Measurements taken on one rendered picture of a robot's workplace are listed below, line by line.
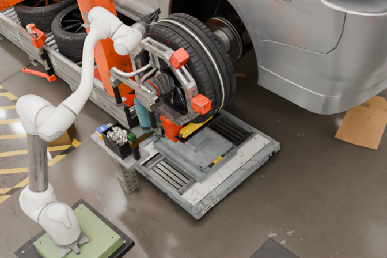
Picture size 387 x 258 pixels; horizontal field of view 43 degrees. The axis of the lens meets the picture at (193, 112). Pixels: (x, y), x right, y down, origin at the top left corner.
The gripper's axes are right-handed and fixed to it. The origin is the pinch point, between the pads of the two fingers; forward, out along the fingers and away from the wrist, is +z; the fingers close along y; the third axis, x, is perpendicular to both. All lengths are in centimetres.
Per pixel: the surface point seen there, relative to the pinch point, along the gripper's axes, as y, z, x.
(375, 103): 96, 108, -136
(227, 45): 20, 37, -43
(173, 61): 14.2, -19.7, -20.3
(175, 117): -6, -6, -69
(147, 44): -5.9, -9.2, -14.5
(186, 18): 11.0, 12.3, -10.0
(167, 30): 5.2, -2.5, -9.8
